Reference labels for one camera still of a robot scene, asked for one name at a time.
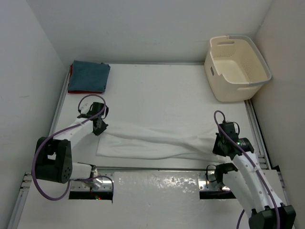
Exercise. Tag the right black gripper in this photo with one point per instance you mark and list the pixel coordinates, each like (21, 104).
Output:
(215, 150)

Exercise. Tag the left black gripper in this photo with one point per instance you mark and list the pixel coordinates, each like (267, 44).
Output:
(97, 132)

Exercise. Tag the white t shirt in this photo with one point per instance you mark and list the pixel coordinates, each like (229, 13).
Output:
(182, 141)

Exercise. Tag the red t shirt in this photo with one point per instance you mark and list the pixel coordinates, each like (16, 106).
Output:
(79, 91)

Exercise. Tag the blue t shirt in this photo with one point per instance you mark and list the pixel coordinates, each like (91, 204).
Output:
(89, 76)

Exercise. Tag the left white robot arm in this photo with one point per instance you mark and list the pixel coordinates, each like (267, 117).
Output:
(54, 153)

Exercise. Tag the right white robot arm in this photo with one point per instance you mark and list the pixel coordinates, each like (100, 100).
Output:
(246, 180)

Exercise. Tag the reflective foil panel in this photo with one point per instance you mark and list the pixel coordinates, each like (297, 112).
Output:
(156, 185)

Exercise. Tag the cream laundry basket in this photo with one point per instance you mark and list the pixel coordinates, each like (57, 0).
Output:
(235, 68)

